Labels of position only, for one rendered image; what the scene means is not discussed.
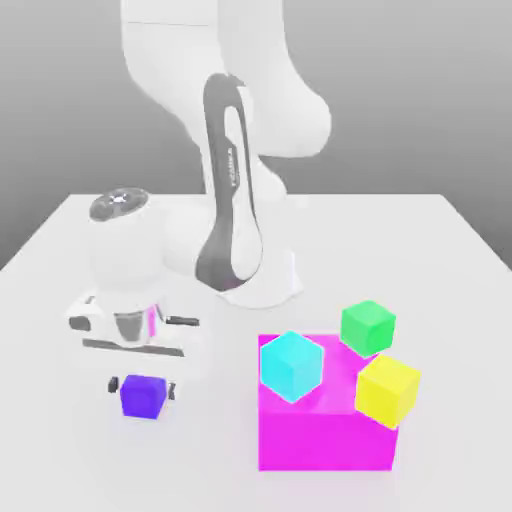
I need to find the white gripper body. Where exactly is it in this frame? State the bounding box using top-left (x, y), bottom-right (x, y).
top-left (78, 334), bottom-right (208, 380)

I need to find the small purple cube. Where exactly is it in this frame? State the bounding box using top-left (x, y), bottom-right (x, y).
top-left (119, 374), bottom-right (168, 421)

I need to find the small cyan cube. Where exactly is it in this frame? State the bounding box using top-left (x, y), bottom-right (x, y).
top-left (259, 330), bottom-right (324, 405)

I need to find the small green cube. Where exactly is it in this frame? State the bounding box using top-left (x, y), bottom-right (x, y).
top-left (339, 299), bottom-right (398, 359)

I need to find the small yellow cube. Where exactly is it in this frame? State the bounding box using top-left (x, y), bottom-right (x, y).
top-left (354, 353), bottom-right (422, 431)

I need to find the large magenta box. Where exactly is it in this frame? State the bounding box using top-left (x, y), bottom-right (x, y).
top-left (257, 333), bottom-right (400, 473)

